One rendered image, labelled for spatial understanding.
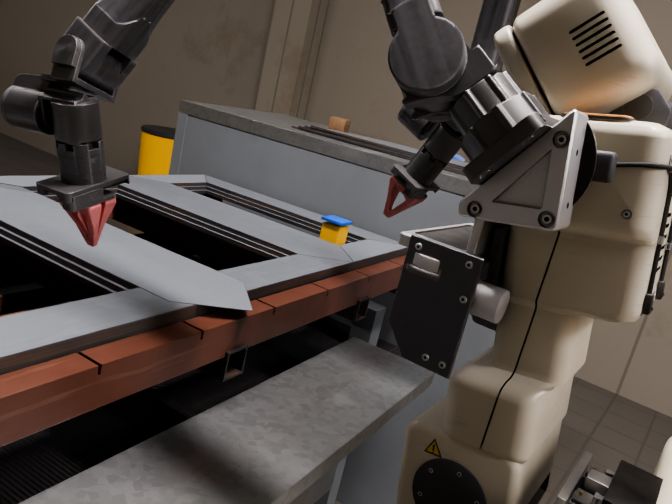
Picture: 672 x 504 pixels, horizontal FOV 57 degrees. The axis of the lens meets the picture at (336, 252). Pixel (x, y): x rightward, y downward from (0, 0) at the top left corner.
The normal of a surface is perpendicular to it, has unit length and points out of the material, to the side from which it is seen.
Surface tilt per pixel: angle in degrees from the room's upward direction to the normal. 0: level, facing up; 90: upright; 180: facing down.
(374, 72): 90
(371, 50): 90
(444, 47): 74
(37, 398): 90
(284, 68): 90
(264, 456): 0
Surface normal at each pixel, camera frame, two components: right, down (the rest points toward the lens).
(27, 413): 0.84, 0.32
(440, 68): -0.30, -0.11
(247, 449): 0.22, -0.94
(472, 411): -0.55, 0.09
